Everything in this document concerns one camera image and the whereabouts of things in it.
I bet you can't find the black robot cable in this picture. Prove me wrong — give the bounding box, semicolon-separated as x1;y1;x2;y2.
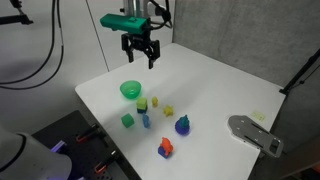
146;0;175;31

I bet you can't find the orange toy figure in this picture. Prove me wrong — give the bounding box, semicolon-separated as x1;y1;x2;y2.
159;136;174;154

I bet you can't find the teal green toy figure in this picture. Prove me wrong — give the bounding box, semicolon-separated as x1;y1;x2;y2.
177;114;191;129

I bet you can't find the blue block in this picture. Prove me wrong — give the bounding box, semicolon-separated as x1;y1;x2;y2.
157;146;173;159

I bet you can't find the blue spiky ball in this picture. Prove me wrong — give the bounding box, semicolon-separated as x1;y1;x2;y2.
174;121;191;136

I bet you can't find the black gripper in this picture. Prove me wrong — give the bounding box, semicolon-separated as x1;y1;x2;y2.
121;31;161;70

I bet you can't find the black tripod pole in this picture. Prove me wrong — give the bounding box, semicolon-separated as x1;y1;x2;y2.
278;47;320;96

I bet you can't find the pale yellow sticker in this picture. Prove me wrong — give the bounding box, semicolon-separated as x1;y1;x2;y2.
251;110;267;122

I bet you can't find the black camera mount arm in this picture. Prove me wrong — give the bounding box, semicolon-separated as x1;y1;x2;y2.
0;0;35;27

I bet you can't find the light blue toy figure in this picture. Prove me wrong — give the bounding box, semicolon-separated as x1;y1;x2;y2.
141;113;152;130

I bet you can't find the black hanging cable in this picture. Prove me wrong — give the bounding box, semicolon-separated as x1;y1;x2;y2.
0;0;65;91
0;0;57;85

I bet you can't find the black clamp orange handle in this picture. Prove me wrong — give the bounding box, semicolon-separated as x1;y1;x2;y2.
75;123;101;144
93;150;121;175

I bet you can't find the lime green cube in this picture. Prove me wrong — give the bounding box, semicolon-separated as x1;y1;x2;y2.
135;96;148;111

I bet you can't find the black perforated base board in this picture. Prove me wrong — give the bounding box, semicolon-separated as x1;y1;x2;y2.
31;109;142;180

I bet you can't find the green translucent bowl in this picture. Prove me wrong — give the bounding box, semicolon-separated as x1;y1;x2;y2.
119;79;143;100

